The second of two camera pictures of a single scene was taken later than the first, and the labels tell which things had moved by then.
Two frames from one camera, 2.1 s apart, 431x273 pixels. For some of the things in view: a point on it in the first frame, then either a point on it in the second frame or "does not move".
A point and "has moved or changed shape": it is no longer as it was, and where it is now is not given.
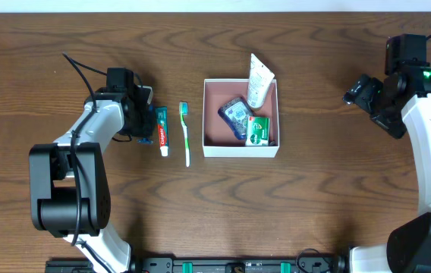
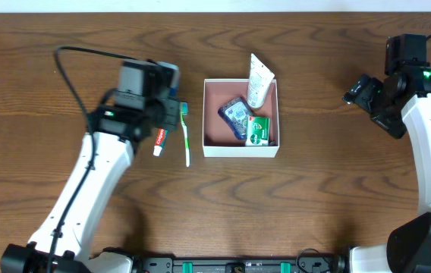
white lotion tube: [259, 79] does not move
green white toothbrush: [184, 111] does not move
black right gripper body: [364, 95] does not move
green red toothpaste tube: [163, 132] has moved or changed shape
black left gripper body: [139, 123] to [171, 114]
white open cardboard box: [218, 139] does not move
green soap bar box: [257, 131] does not move
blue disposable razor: [145, 140] to [173, 92]
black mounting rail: [209, 264] does not move
